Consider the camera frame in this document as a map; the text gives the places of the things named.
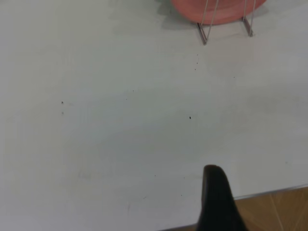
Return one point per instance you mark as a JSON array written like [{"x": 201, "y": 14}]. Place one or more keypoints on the pink round plate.
[{"x": 190, "y": 9}]

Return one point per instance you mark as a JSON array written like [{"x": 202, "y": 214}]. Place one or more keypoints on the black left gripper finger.
[{"x": 216, "y": 204}]

